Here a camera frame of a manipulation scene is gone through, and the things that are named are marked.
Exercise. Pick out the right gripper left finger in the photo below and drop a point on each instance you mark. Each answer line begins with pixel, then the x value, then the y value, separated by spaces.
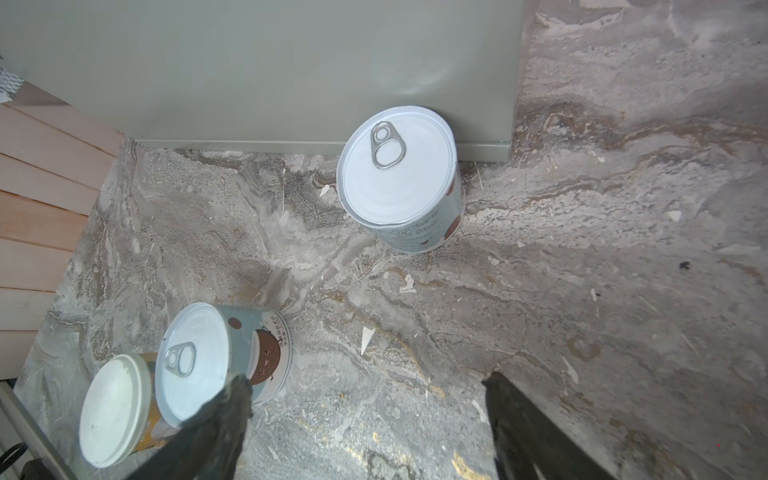
pixel 210 443

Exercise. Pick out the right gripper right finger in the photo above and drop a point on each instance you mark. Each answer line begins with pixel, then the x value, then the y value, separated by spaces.
pixel 528 445

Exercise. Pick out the amber jar white lid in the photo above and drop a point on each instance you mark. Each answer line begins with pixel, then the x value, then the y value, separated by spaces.
pixel 120 415

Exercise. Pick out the blue labelled can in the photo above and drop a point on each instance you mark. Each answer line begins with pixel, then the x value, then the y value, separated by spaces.
pixel 206 345

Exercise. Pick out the teal labelled can near cabinet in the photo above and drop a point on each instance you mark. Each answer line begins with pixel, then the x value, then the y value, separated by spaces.
pixel 398 176

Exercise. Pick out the grey metal cabinet box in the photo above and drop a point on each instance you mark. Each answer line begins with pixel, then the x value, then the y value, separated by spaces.
pixel 294 77

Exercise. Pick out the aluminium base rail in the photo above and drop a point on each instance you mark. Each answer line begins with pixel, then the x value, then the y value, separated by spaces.
pixel 29 432

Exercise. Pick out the white wire mesh shelf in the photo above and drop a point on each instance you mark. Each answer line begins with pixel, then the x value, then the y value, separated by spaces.
pixel 10 83

